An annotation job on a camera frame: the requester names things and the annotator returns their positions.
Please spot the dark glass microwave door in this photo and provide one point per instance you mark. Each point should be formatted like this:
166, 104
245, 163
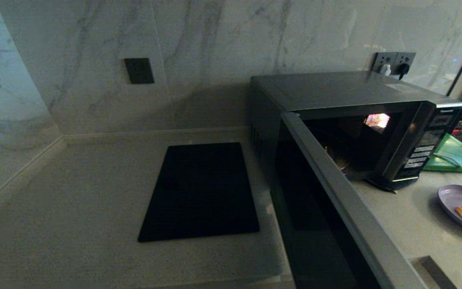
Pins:
323, 224

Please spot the black induction cooktop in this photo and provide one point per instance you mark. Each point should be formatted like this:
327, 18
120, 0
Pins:
201, 192

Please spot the white power plug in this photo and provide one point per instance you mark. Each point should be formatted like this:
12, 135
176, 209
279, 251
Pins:
385, 70

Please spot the black power plug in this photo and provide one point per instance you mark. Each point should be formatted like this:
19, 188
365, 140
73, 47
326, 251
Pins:
403, 69

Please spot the green cutting board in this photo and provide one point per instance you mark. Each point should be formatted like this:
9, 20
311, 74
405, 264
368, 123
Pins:
457, 156

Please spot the dark single wall socket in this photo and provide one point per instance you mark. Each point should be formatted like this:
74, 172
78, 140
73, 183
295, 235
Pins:
139, 71

